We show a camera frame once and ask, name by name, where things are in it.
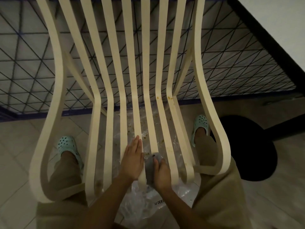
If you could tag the person's left forearm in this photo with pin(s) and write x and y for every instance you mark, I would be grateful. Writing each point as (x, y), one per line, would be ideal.
(107, 202)

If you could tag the clear plastic sheet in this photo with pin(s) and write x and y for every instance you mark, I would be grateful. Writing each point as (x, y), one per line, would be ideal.
(140, 200)

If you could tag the person's left hand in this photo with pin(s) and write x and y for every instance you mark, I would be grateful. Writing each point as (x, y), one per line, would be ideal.
(132, 162)

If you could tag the person's right fingers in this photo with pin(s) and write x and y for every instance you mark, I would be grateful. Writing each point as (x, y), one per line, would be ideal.
(159, 162)

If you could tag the person's left fingers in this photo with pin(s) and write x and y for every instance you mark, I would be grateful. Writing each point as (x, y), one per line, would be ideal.
(135, 145)

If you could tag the cream slatted chair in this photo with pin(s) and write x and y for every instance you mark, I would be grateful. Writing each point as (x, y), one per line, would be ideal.
(103, 69)

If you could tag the person's right forearm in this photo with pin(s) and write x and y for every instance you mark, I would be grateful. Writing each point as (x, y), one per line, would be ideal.
(181, 209)

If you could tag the mint green clog shoe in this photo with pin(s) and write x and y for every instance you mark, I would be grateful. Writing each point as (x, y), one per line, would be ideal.
(200, 123)
(68, 146)

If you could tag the beige trousers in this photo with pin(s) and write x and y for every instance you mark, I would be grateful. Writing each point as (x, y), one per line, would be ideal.
(219, 193)

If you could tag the person's right hand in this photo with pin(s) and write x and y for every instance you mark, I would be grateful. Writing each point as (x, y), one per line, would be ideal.
(163, 176)

